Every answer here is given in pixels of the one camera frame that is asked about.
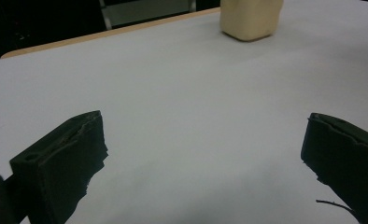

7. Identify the cream plastic container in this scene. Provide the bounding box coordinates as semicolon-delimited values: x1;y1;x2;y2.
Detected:
219;0;285;43

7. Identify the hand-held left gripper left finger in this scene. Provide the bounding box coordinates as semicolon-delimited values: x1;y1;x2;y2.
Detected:
9;110;109;224

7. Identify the white table sheet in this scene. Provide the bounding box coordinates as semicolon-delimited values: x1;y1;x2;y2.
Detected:
0;0;368;224

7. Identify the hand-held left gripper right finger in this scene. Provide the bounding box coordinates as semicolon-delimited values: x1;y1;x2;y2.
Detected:
300;112;368;224

